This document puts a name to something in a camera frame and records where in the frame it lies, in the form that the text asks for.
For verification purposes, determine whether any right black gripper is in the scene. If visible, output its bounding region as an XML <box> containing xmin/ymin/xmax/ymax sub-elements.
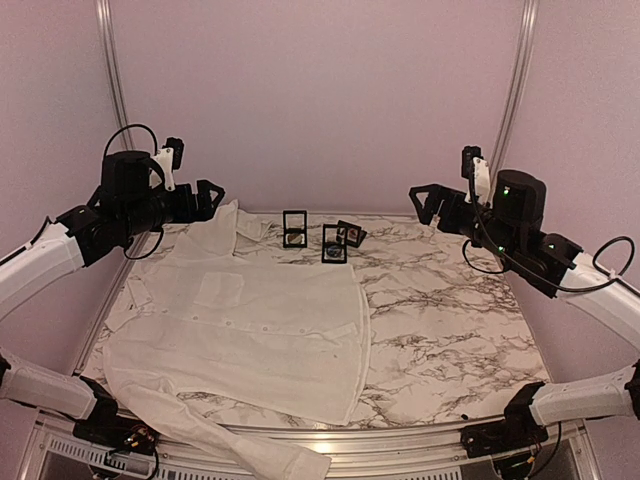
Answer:
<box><xmin>411</xmin><ymin>183</ymin><xmax>521</xmax><ymax>263</ymax></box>

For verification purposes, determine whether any green round brooch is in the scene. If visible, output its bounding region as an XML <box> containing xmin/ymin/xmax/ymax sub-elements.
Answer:
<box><xmin>287</xmin><ymin>230</ymin><xmax>304</xmax><ymax>243</ymax></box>

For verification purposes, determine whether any white button shirt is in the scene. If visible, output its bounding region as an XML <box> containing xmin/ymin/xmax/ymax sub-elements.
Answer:
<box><xmin>103</xmin><ymin>203</ymin><xmax>371</xmax><ymax>479</ymax></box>

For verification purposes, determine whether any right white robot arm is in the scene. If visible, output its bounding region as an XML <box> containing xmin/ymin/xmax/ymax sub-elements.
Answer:
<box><xmin>409</xmin><ymin>170</ymin><xmax>639</xmax><ymax>448</ymax></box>

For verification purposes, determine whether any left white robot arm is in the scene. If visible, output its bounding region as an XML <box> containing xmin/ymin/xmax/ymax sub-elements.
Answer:
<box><xmin>1</xmin><ymin>146</ymin><xmax>225</xmax><ymax>445</ymax></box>

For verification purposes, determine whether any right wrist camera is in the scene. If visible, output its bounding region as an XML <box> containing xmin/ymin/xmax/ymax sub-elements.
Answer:
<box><xmin>461</xmin><ymin>146</ymin><xmax>491</xmax><ymax>206</ymax></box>

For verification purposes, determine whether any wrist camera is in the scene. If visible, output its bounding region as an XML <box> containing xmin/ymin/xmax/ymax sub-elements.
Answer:
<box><xmin>149</xmin><ymin>137</ymin><xmax>184</xmax><ymax>192</ymax></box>
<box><xmin>461</xmin><ymin>146</ymin><xmax>491</xmax><ymax>206</ymax></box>

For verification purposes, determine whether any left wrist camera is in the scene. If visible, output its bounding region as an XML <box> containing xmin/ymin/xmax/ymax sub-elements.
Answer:
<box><xmin>149</xmin><ymin>137</ymin><xmax>184</xmax><ymax>192</ymax></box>

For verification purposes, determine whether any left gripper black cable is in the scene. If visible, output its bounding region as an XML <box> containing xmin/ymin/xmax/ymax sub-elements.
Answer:
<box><xmin>103</xmin><ymin>123</ymin><xmax>160</xmax><ymax>261</ymax></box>

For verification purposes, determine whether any black display frame left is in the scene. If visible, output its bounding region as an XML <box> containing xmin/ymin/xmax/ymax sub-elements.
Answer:
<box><xmin>282</xmin><ymin>210</ymin><xmax>308</xmax><ymax>249</ymax></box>

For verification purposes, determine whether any black display frame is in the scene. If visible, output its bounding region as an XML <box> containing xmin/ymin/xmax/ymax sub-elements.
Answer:
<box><xmin>282</xmin><ymin>210</ymin><xmax>308</xmax><ymax>249</ymax></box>
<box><xmin>337</xmin><ymin>220</ymin><xmax>367</xmax><ymax>248</ymax></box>
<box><xmin>321</xmin><ymin>224</ymin><xmax>347</xmax><ymax>264</ymax></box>

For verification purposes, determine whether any black display frame right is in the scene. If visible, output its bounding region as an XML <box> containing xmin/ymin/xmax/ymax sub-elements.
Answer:
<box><xmin>337</xmin><ymin>220</ymin><xmax>367</xmax><ymax>248</ymax></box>

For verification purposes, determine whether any right aluminium corner post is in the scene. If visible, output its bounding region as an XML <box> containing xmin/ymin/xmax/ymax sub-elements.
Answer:
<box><xmin>491</xmin><ymin>0</ymin><xmax>539</xmax><ymax>172</ymax></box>

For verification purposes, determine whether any aluminium corner post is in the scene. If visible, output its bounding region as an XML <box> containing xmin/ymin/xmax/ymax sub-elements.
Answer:
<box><xmin>95</xmin><ymin>0</ymin><xmax>129</xmax><ymax>128</ymax></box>
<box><xmin>491</xmin><ymin>0</ymin><xmax>539</xmax><ymax>172</ymax></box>

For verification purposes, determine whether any black display frame middle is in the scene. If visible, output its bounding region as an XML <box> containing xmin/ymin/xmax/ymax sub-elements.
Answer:
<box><xmin>321</xmin><ymin>224</ymin><xmax>347</xmax><ymax>264</ymax></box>

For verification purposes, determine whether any left aluminium corner post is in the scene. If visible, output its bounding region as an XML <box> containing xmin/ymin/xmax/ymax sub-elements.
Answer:
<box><xmin>95</xmin><ymin>0</ymin><xmax>129</xmax><ymax>128</ymax></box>

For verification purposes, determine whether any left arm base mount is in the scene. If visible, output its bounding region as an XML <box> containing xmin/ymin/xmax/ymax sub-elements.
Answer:
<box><xmin>73</xmin><ymin>376</ymin><xmax>159</xmax><ymax>456</ymax></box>

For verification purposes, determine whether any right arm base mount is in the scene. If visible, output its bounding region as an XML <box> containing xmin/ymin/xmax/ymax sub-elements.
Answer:
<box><xmin>460</xmin><ymin>382</ymin><xmax>549</xmax><ymax>458</ymax></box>

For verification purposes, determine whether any aluminium front rail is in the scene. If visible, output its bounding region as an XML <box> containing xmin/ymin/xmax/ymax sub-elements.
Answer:
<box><xmin>17</xmin><ymin>413</ymin><xmax>601</xmax><ymax>479</ymax></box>

